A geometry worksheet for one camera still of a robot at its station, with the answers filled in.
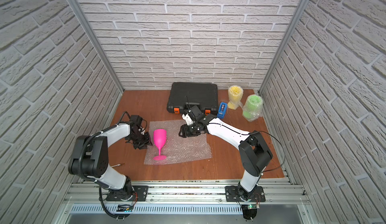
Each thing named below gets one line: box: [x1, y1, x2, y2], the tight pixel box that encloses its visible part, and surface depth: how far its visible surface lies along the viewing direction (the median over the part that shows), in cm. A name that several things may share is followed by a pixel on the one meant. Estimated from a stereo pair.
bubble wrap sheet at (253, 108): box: [242, 94, 264, 123], surface depth 97 cm
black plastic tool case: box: [166, 81, 219, 116], surface depth 112 cm
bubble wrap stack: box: [143, 119, 213, 165], surface depth 91 cm
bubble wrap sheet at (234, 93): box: [227, 84, 244, 110], surface depth 102 cm
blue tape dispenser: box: [216, 101, 228, 120], surface depth 105 cm
